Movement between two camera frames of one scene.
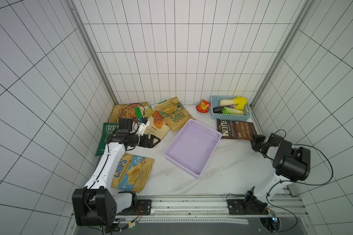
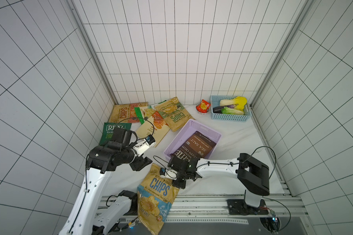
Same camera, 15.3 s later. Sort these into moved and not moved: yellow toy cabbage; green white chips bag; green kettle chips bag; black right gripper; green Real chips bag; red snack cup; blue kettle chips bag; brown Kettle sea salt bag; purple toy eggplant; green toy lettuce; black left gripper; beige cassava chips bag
Moved: blue kettle chips bag; black left gripper; brown Kettle sea salt bag; black right gripper
Not moved: green white chips bag; yellow toy cabbage; beige cassava chips bag; green Real chips bag; green toy lettuce; purple toy eggplant; red snack cup; green kettle chips bag
